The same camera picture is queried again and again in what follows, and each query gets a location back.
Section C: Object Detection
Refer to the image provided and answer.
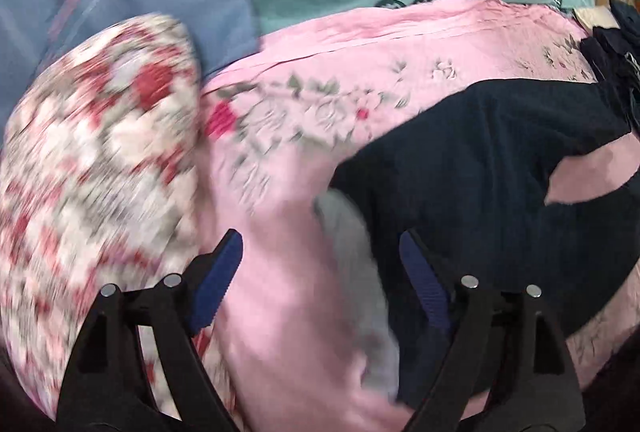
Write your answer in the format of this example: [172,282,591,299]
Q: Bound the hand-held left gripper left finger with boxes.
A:
[56,229,244,432]

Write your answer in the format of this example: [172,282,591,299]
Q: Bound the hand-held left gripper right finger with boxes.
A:
[398,229,587,432]

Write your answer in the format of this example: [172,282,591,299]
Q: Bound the dark navy pants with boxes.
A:
[330,80,640,413]

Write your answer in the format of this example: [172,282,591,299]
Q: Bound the grey cloth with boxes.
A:
[315,192,401,403]

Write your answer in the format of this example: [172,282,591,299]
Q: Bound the pink floral blanket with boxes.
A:
[190,0,640,432]

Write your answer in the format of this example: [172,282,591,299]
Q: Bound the red floral pillow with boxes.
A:
[0,12,236,423]

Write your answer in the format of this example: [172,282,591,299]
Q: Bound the pile of dark clothes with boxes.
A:
[580,0,640,123]

